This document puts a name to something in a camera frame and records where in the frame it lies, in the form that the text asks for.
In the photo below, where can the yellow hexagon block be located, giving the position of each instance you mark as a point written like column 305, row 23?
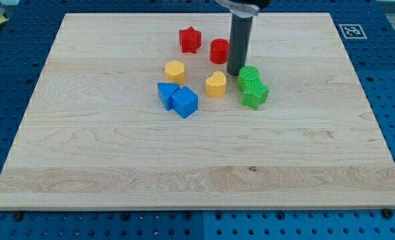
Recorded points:
column 175, row 72

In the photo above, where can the red cylinder block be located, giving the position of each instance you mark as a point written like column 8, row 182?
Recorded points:
column 219, row 51

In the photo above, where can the green cylinder block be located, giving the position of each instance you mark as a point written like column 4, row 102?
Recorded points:
column 247, row 74

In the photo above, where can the white fiducial marker tag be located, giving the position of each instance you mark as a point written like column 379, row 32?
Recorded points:
column 352, row 31

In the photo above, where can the blue triangle block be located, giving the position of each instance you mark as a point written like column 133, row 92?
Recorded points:
column 166, row 90

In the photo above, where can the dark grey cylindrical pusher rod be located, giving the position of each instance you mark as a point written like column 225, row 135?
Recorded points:
column 239, row 38

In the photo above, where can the blue cube block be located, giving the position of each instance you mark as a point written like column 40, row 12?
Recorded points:
column 185, row 102

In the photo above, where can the green star block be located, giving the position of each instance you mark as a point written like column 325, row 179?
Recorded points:
column 254, row 93

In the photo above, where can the yellow heart block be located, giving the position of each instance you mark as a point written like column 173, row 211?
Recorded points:
column 216, row 85

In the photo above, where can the wooden board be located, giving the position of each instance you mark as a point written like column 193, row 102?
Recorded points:
column 96, row 137

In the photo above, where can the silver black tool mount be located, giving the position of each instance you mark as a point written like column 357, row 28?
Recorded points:
column 244, row 8

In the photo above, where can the red star block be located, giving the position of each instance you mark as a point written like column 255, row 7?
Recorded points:
column 190, row 40

